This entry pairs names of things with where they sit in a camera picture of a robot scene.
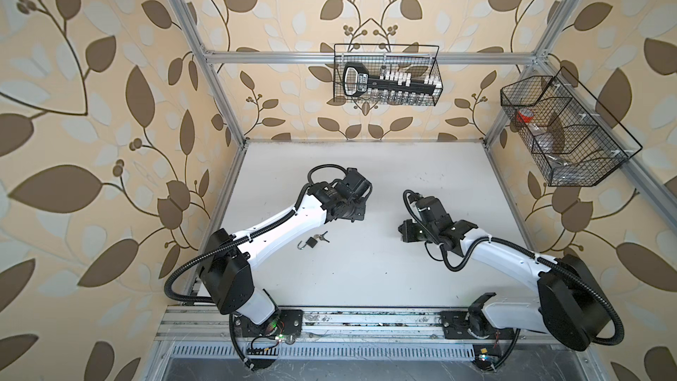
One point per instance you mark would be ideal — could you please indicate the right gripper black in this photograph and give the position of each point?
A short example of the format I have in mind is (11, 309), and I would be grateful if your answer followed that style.
(405, 228)

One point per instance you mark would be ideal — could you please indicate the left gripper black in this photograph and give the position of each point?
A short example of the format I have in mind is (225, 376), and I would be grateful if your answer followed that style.
(362, 203)

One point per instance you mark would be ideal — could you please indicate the black padlock front keys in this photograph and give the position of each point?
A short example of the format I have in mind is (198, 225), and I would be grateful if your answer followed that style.
(313, 241)

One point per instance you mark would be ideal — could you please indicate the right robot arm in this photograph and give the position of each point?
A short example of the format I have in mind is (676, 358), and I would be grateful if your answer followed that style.
(566, 301)

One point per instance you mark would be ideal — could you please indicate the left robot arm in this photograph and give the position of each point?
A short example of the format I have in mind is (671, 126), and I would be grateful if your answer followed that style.
(225, 269)

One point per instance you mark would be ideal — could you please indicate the black socket set holder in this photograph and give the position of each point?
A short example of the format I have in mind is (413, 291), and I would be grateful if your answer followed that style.
(356, 81)

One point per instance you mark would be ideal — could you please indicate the red capped item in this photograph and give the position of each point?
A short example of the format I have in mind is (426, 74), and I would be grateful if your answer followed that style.
(524, 116)

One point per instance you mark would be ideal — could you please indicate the clear plastic bag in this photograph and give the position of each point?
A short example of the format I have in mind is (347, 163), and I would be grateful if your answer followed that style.
(565, 170)

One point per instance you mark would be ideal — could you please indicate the back wire basket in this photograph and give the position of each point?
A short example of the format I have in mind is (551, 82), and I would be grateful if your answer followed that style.
(419, 60)

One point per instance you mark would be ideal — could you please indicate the side wire basket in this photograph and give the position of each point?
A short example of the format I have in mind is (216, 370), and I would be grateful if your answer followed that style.
(571, 120)

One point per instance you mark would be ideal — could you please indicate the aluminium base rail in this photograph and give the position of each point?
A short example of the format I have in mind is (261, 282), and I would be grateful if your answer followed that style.
(345, 334)

